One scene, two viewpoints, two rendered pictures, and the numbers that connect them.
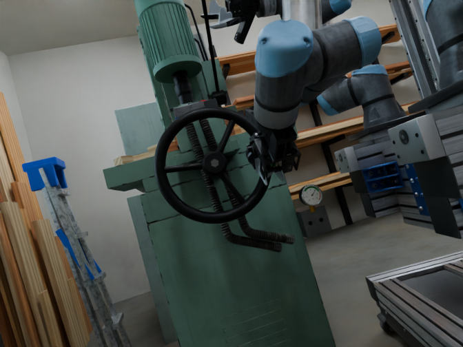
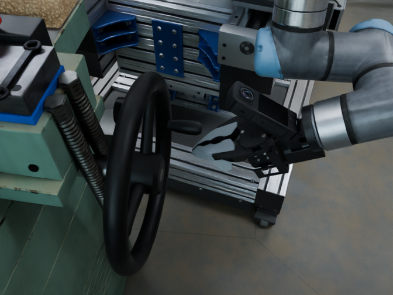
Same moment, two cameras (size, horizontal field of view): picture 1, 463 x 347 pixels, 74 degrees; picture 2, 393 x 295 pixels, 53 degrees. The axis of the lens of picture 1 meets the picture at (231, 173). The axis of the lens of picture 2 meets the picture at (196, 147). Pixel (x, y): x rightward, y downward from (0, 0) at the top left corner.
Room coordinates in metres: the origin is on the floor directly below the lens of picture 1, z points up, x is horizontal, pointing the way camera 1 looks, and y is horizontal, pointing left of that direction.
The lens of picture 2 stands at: (0.59, 0.33, 1.27)
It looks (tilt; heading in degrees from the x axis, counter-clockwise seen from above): 50 degrees down; 287
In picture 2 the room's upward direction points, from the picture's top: straight up
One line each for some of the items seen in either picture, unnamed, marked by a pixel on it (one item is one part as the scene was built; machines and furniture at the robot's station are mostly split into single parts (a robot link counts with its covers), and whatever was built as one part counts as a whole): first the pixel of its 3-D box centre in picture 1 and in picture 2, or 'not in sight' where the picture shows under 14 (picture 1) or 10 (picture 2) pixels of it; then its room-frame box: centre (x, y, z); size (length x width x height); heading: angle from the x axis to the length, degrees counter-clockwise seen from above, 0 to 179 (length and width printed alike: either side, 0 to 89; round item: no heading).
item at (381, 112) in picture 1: (381, 112); not in sight; (1.17, -0.61, 0.87); 0.15 x 0.15 x 0.10
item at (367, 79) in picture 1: (370, 84); not in sight; (1.18, -0.61, 0.98); 0.13 x 0.12 x 0.14; 54
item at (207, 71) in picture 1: (213, 80); not in sight; (1.33, -0.04, 1.22); 0.09 x 0.08 x 0.15; 8
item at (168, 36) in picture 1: (167, 34); not in sight; (1.09, 0.08, 1.35); 0.18 x 0.18 x 0.31
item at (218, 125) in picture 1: (200, 136); (23, 110); (0.90, 0.06, 0.91); 0.15 x 0.14 x 0.09; 98
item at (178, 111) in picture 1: (196, 112); (6, 62); (0.90, 0.05, 0.99); 0.13 x 0.11 x 0.06; 98
